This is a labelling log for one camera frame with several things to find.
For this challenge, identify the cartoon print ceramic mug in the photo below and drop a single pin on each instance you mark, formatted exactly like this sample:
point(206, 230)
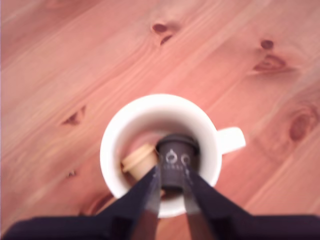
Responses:
point(155, 110)

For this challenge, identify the cream coffee capsule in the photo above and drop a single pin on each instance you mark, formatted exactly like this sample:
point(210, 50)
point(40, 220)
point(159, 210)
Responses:
point(140, 160)

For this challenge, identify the black coffee capsule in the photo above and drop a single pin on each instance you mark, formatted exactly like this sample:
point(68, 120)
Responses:
point(175, 160)

